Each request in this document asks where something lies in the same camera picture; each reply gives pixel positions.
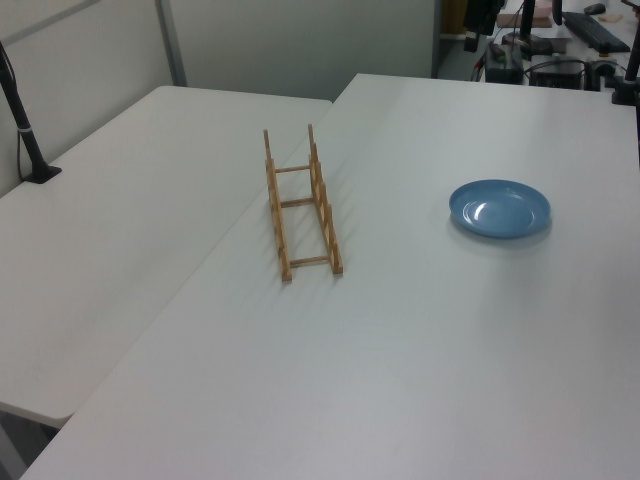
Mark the black monitor stand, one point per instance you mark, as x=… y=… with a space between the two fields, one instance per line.
x=526 y=20

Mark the yellow board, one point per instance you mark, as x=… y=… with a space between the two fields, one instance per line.
x=450 y=17

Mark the small tan item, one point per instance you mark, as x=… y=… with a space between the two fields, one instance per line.
x=610 y=18

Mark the wooden plate rack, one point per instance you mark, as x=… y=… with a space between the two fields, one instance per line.
x=334 y=252

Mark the dark hanging garment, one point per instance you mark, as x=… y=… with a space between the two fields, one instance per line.
x=480 y=15

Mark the black computer mouse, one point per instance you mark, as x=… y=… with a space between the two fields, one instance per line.
x=595 y=8

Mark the black computer keyboard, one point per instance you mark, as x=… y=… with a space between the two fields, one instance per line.
x=595 y=32

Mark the blue round plate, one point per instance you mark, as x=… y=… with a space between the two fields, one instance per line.
x=500 y=210

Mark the black power supply box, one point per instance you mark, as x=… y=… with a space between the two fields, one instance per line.
x=505 y=70

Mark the black clamped camera stand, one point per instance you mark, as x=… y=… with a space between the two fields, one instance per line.
x=622 y=92
x=44 y=173

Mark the black electronics box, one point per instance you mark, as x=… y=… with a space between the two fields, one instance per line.
x=555 y=77

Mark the pink flat box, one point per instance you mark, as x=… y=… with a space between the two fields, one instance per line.
x=542 y=21

